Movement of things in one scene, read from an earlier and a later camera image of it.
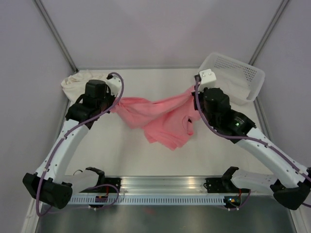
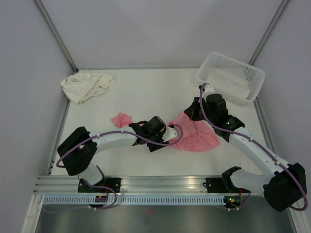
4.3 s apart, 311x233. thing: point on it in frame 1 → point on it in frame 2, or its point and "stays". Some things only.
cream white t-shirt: x=74 y=86 stays
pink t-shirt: x=169 y=123 → x=196 y=136
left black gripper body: x=109 y=100 → x=158 y=137
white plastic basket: x=242 y=82 stays
